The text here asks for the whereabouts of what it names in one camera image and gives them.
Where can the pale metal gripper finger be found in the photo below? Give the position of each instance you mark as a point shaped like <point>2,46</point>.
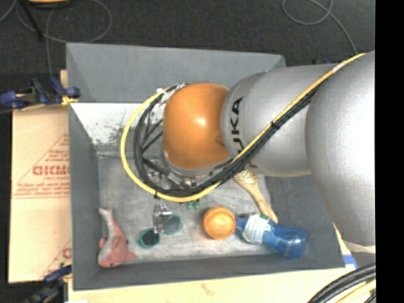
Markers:
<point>163,207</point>
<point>161,222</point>

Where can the green sunglasses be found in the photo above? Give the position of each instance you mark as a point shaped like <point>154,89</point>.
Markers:
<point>148,238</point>

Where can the pink and grey toy fish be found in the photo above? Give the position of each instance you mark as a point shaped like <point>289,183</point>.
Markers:
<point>113,245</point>

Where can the orange ball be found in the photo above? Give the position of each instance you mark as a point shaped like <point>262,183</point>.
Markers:
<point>219,223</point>

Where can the grey metal bin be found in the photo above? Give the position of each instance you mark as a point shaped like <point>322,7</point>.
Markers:
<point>202,71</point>

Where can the blue clear plastic bottle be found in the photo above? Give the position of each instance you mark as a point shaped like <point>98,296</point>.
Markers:
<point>274,234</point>

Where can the brown cardboard board red print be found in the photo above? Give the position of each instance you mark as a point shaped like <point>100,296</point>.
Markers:
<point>38,219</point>

